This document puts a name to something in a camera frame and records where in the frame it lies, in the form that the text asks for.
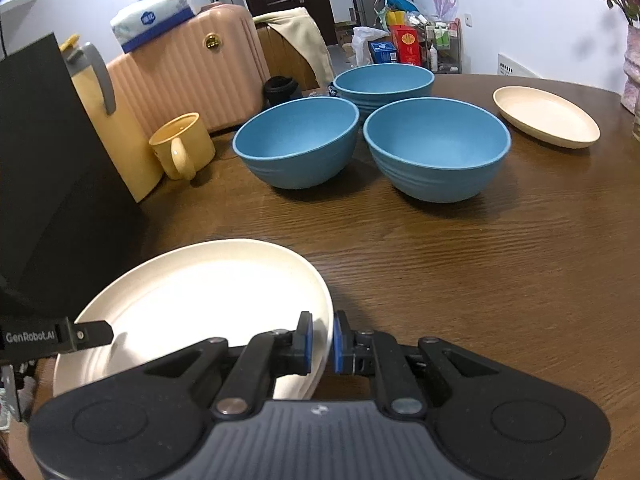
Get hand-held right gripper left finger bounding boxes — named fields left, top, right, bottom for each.
left=142, top=311, right=315, bottom=420

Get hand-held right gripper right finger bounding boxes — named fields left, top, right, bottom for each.
left=332, top=310, right=501, bottom=418

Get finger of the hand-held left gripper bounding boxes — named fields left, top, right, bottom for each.
left=75, top=320, right=114, bottom=352

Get blue bowl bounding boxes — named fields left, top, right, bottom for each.
left=232, top=96, right=361, bottom=190
left=333, top=64, right=436, bottom=115
left=363, top=97, right=512, bottom=204

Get black paper bag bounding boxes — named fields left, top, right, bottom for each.
left=0, top=32, right=146, bottom=311

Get yellow mug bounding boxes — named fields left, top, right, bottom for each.
left=149, top=112, right=217, bottom=181

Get black cup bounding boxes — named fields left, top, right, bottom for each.
left=263, top=76, right=303, bottom=108

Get pink suitcase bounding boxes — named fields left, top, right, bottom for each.
left=106, top=4, right=271, bottom=133

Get wooden chair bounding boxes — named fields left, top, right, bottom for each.
left=257, top=25, right=321, bottom=91

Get blue box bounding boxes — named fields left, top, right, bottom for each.
left=369, top=41, right=399, bottom=65

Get white plastic bag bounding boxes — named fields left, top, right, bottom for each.
left=352, top=26, right=391, bottom=67

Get beige cloth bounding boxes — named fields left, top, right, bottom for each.
left=252, top=7, right=335, bottom=81

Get small cardboard box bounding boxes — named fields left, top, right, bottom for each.
left=334, top=22, right=358, bottom=58

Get red box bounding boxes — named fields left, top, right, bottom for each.
left=390, top=24, right=423, bottom=67

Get metal storage cart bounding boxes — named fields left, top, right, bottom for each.
left=420, top=17, right=463, bottom=73

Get white and blue tissue pack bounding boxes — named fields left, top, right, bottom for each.
left=110, top=0, right=202, bottom=54

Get blue plastic bag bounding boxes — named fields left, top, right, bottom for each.
left=375, top=0, right=421, bottom=16

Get mottled pink vase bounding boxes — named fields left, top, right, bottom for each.
left=620, top=25, right=640, bottom=116

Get yellow kettle with grey handle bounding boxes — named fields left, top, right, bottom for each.
left=59, top=35, right=166, bottom=204

